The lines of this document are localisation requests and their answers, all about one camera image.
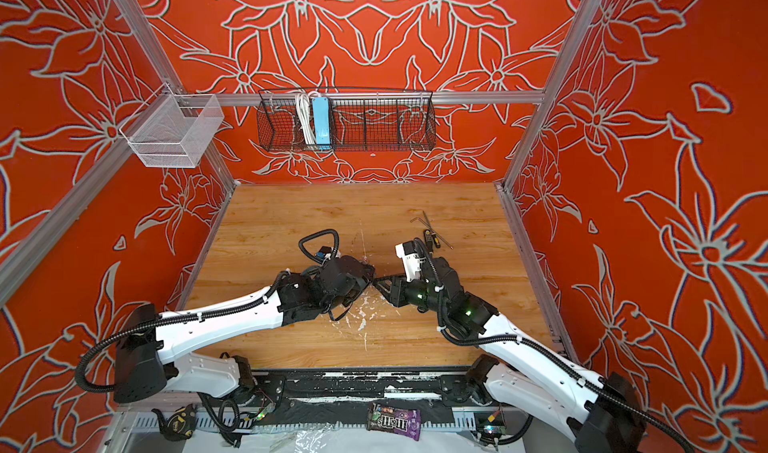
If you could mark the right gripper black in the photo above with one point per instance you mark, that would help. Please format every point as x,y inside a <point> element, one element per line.
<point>396,292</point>

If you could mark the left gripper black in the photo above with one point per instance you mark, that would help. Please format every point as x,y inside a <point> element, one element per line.
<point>365,279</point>

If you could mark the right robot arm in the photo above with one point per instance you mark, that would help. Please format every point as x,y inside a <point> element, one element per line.
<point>596,413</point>

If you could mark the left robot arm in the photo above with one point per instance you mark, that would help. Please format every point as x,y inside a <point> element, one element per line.
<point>154,352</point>

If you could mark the silver hex key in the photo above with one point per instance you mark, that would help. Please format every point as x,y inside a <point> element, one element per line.
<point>424,221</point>

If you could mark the black yellow screwdriver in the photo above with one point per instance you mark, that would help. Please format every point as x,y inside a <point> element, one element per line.
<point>431,240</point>

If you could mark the purple candy bag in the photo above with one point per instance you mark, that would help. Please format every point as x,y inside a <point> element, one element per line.
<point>399,421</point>

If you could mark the light blue box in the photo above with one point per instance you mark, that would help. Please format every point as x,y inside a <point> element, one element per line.
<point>321,116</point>

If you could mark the small green circuit board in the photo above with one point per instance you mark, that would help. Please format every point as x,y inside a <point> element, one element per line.
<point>490,430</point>

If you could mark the black tape measure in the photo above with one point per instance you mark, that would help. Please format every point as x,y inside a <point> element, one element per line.
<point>180,425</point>

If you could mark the white mesh basket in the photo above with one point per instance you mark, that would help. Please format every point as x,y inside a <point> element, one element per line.
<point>166,134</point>

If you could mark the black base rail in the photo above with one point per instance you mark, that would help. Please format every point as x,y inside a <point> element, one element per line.
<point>342,396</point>

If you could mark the black wire wall basket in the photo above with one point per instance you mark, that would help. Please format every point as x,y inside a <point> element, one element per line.
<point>362,120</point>

